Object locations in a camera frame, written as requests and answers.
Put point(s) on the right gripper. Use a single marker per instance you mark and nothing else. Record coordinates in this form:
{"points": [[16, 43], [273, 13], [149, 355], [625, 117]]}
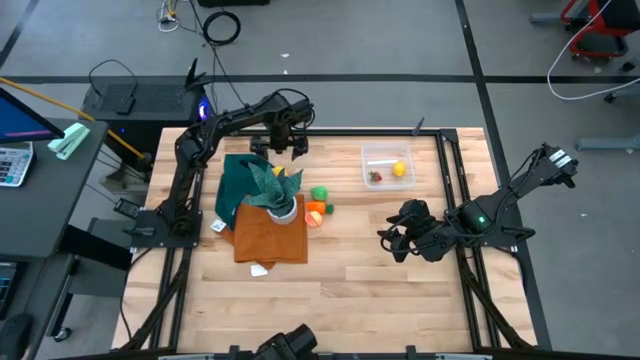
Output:
{"points": [[430, 242]]}

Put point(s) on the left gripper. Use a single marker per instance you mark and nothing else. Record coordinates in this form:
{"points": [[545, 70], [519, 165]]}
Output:
{"points": [[282, 137]]}

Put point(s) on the yellow toy fruit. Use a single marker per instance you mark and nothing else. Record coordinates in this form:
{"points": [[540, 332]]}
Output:
{"points": [[278, 170]]}

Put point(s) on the green toy pepper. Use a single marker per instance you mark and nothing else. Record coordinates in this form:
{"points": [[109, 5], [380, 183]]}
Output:
{"points": [[319, 193]]}

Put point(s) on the orange toy carrot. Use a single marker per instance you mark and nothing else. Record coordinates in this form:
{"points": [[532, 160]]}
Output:
{"points": [[315, 207]]}

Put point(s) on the red toy strawberry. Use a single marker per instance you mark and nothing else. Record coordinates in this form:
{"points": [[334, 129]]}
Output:
{"points": [[375, 176]]}

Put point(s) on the toy peach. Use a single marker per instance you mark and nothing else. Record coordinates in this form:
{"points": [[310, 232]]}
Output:
{"points": [[313, 219]]}

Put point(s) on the yellow toy lemon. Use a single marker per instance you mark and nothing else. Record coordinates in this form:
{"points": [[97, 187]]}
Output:
{"points": [[399, 169]]}

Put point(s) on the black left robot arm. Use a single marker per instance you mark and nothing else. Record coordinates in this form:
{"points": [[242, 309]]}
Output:
{"points": [[192, 150]]}

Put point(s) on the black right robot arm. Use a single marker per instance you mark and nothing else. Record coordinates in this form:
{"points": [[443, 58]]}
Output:
{"points": [[525, 185]]}

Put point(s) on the clear plastic tupperware container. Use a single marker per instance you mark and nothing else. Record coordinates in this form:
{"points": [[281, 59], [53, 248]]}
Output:
{"points": [[385, 150]]}

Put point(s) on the green snake plant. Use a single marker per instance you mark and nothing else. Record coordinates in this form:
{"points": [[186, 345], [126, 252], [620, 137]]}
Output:
{"points": [[270, 187]]}

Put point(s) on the teal cloth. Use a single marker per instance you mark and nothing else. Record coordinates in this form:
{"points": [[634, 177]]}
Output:
{"points": [[232, 185]]}

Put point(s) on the white round plant pot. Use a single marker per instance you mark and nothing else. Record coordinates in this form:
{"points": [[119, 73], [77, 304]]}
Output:
{"points": [[285, 218]]}

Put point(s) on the orange cloth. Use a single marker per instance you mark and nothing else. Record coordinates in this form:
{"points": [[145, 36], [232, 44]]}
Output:
{"points": [[265, 240]]}

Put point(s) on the white printed tag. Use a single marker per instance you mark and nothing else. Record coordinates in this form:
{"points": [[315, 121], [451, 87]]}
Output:
{"points": [[218, 225]]}

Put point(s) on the black wifi antenna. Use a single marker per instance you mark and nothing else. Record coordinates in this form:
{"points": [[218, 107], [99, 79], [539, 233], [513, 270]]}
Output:
{"points": [[192, 77]]}

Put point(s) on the plain white tag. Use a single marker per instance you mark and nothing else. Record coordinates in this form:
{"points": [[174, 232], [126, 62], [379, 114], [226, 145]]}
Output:
{"points": [[259, 271]]}

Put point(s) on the black computer tower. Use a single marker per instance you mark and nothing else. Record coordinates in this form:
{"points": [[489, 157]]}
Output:
{"points": [[150, 120]]}

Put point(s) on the black equipment case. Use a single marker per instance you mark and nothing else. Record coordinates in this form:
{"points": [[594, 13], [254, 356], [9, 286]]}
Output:
{"points": [[232, 2]]}

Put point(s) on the small black box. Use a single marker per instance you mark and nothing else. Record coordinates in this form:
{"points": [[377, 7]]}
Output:
{"points": [[125, 105]]}

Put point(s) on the black controller box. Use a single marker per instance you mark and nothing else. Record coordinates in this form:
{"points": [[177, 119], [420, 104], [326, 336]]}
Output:
{"points": [[127, 208]]}

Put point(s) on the mint green stapler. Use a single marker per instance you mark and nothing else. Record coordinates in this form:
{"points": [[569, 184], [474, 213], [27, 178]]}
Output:
{"points": [[67, 142]]}

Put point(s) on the black desk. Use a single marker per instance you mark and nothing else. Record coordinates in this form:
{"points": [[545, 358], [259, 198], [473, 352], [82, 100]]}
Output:
{"points": [[45, 210]]}

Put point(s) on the computer monitor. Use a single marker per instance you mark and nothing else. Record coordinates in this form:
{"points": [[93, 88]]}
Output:
{"points": [[20, 120]]}

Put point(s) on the grey calculator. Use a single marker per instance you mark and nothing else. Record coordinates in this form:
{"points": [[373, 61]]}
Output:
{"points": [[15, 165]]}

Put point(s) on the red rolling stool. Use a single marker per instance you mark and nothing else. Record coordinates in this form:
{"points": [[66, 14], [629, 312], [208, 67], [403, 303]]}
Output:
{"points": [[615, 15]]}

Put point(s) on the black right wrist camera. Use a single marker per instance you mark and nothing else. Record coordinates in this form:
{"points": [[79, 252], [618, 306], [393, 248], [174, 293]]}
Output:
{"points": [[415, 210]]}

